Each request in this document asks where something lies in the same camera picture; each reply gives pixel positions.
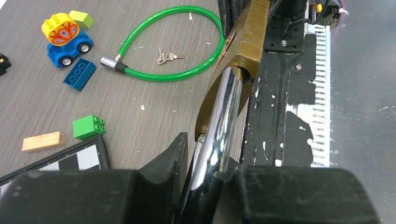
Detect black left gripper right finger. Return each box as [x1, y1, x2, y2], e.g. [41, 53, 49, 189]
[213, 159, 380, 224]

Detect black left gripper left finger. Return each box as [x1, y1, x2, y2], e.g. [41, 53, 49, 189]
[0, 132, 188, 224]

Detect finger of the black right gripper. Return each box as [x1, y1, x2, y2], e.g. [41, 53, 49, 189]
[217, 0, 249, 37]

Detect silver lock keys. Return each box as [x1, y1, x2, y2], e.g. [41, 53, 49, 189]
[157, 48, 186, 65]

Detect brass padlock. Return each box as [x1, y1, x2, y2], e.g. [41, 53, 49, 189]
[182, 0, 270, 224]

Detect green cable lock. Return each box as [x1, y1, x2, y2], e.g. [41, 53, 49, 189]
[99, 3, 225, 83]

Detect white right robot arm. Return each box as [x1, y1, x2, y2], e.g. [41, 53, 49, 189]
[264, 0, 345, 54]

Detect black white chessboard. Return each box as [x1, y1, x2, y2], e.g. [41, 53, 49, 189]
[0, 134, 110, 197]

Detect green toy brick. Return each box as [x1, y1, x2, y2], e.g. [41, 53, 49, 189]
[72, 115, 106, 140]

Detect blue toy brick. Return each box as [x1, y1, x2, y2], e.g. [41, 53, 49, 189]
[63, 58, 97, 91]

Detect lime green block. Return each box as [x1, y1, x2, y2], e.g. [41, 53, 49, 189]
[69, 10, 94, 29]

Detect blue yellow toy car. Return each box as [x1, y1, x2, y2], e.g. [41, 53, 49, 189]
[42, 13, 93, 69]

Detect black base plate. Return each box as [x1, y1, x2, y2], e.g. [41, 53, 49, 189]
[239, 25, 331, 168]

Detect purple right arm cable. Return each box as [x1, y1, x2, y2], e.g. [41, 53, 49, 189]
[329, 0, 349, 35]

